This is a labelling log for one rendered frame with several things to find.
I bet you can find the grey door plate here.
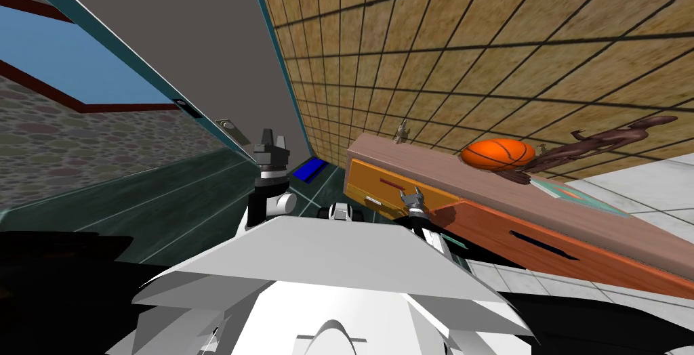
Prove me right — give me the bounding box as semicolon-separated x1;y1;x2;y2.
214;119;252;148

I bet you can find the teal flat book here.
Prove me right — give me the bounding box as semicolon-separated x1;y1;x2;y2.
528;175;634;219

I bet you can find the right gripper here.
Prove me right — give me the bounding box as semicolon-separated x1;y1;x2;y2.
399;185;430;219

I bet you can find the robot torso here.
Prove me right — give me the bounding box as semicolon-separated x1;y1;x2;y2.
105;202;537;355

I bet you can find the dark brown figure statue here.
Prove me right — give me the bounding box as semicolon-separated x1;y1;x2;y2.
495;114;680;186

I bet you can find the orange basketball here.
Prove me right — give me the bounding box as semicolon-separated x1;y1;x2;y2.
460;138;537;172

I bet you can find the blue window with red frame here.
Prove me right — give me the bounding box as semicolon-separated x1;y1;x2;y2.
0;0;181;115

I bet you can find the small tan figurine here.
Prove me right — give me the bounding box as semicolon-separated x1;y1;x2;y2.
392;119;411;145

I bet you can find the black drawer handle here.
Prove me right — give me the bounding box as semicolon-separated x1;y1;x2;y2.
508;230;581;262

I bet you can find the black door plate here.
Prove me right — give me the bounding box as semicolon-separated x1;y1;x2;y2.
171;98;203;120

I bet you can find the grey door leaf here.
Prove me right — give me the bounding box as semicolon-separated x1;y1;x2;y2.
37;0;314;164

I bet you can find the orange-brown drawer front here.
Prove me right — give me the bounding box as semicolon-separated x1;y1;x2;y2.
430;199;694;301

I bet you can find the blue box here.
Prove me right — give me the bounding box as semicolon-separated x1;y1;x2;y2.
292;159;330;185

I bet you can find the brown wooden dresser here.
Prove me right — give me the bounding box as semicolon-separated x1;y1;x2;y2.
343;132;694;301

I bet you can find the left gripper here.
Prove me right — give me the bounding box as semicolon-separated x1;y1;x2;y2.
252;128;291;170

